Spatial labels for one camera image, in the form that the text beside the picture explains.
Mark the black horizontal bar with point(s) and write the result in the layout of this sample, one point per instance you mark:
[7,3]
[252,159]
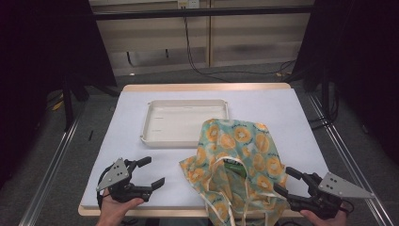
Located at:
[188,13]

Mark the black metal stand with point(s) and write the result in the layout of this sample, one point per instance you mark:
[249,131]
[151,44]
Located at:
[327,100]
[67,106]

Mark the orange print fabric bag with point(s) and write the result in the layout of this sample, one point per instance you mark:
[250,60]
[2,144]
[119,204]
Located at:
[251,147]

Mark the black curtain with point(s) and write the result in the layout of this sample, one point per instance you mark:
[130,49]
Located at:
[37,62]
[360,62]

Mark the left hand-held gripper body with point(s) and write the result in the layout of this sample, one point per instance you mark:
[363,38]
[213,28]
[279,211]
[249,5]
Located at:
[114,175]

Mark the metal floor rail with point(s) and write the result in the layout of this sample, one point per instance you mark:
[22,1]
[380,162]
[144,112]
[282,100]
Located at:
[343,157]
[50,175]

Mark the white plastic tray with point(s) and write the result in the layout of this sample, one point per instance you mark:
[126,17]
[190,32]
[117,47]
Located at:
[175,122]

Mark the white table mat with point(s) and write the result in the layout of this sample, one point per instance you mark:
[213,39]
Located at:
[125,150]

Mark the person's right hand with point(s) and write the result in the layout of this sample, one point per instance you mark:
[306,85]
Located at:
[327,221]

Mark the white wall socket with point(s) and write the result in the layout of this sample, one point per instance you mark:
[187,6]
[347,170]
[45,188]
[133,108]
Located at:
[188,3]

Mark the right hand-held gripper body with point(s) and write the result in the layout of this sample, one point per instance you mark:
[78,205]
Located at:
[335,186]

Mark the person's left hand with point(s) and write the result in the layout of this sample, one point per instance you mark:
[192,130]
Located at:
[114,210]

